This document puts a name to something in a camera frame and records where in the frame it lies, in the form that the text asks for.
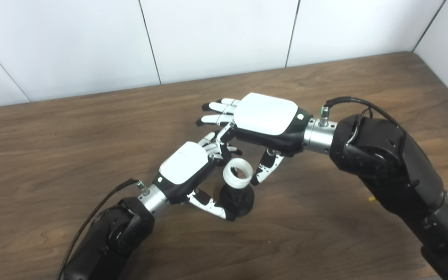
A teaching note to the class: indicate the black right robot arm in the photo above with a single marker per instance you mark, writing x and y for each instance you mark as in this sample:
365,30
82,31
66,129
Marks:
387,163

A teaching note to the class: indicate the white and black right hand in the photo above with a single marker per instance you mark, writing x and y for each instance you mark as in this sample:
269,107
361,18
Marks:
266,114

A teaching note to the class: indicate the round black part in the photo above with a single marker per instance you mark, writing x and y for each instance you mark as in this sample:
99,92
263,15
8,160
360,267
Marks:
241,202

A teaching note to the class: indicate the white and black left hand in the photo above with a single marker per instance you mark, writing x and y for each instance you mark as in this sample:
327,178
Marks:
183,165

